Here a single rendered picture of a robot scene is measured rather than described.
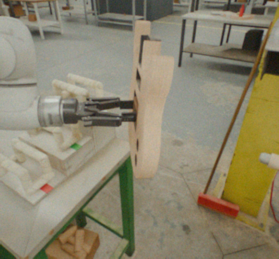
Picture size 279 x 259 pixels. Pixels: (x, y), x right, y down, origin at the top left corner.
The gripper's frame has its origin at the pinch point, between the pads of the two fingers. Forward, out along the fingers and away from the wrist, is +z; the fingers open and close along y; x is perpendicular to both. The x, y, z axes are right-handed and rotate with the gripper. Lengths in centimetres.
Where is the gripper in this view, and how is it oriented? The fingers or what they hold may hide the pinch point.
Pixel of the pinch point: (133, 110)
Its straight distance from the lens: 69.7
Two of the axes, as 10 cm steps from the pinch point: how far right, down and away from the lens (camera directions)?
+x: 0.6, -8.5, -5.3
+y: 1.4, 5.3, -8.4
